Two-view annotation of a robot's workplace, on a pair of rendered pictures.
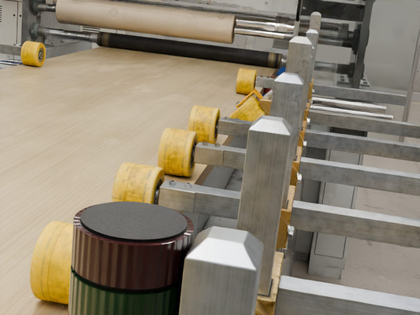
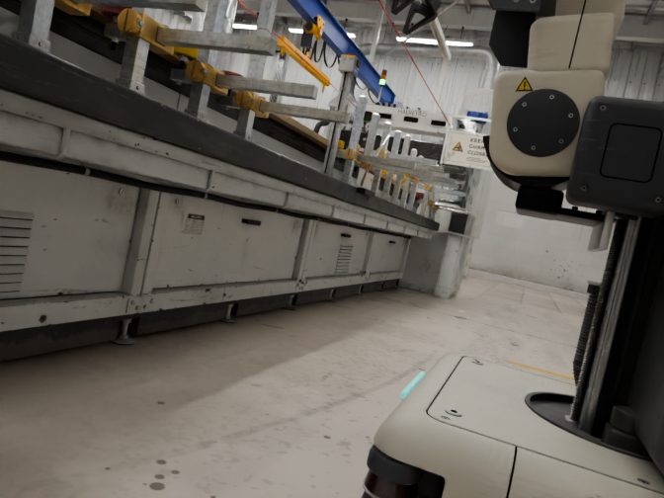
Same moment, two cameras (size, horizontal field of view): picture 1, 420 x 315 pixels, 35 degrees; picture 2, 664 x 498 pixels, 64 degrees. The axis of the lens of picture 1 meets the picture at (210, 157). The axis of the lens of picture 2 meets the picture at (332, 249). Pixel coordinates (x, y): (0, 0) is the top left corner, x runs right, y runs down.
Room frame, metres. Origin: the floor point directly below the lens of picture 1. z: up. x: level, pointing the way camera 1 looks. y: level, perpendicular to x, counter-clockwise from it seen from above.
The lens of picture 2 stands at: (-2.49, -0.50, 0.51)
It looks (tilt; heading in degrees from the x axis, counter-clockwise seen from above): 3 degrees down; 12
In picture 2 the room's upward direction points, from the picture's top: 12 degrees clockwise
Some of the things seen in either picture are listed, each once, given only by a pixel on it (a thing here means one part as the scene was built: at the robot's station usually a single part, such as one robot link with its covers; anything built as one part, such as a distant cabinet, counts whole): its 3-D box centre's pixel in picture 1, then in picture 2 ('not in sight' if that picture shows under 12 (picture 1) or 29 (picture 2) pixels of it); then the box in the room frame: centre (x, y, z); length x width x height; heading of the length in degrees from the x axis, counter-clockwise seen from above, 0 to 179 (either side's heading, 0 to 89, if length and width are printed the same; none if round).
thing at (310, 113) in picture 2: not in sight; (281, 110); (-0.91, 0.07, 0.82); 0.43 x 0.03 x 0.04; 82
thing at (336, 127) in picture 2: not in sight; (336, 124); (-0.20, 0.06, 0.93); 0.05 x 0.05 x 0.45; 82
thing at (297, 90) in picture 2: not in sight; (240, 84); (-1.15, 0.11, 0.82); 0.43 x 0.03 x 0.04; 82
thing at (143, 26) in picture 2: not in sight; (147, 32); (-1.40, 0.24, 0.84); 0.14 x 0.06 x 0.05; 172
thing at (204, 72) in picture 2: not in sight; (207, 77); (-1.16, 0.20, 0.82); 0.14 x 0.06 x 0.05; 172
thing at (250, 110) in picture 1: (248, 114); not in sight; (1.60, -0.08, 0.93); 0.09 x 0.08 x 0.09; 82
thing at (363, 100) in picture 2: not in sight; (353, 145); (0.06, 0.02, 0.89); 0.04 x 0.04 x 0.48; 82
